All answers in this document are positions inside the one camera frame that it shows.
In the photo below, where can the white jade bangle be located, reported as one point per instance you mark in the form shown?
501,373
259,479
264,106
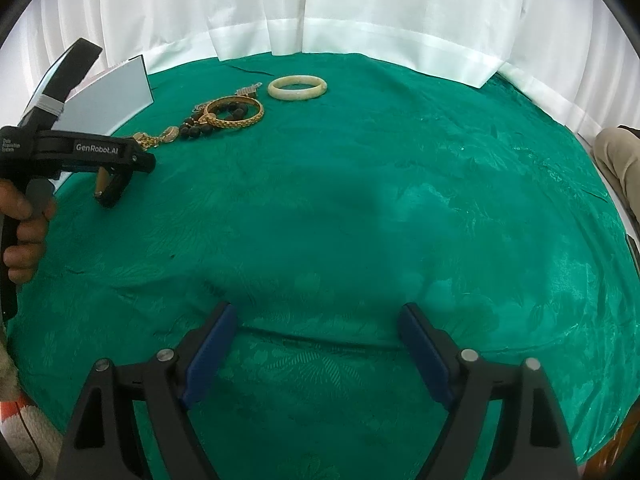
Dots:
297,88

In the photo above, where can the white curtain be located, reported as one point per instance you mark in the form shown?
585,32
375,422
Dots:
570,57

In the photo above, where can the beige folded clothing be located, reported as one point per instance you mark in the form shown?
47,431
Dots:
616,152

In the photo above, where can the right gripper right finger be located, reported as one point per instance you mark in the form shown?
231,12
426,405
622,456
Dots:
531,440

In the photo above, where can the white cardboard box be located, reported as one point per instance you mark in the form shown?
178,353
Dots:
108,100

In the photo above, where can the gold chain bangle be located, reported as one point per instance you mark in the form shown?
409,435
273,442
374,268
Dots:
232,112

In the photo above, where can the person's left hand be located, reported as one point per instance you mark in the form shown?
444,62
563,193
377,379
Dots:
24,256

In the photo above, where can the orange white fluffy rug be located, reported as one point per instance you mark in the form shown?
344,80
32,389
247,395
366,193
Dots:
33,439

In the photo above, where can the green patterned table cloth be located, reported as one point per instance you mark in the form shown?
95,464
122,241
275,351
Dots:
318,224

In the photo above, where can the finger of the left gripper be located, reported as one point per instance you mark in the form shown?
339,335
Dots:
109,187

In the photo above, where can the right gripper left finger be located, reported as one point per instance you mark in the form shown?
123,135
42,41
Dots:
103,439

